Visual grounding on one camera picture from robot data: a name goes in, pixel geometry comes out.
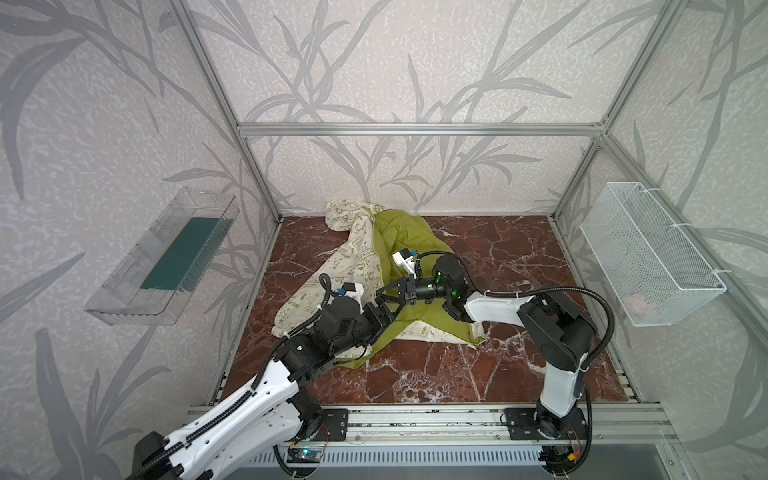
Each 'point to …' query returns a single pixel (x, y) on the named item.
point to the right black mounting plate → (522, 425)
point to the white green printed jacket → (392, 261)
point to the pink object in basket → (637, 302)
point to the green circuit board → (308, 455)
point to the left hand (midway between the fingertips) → (404, 305)
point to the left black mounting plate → (333, 426)
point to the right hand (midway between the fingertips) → (381, 289)
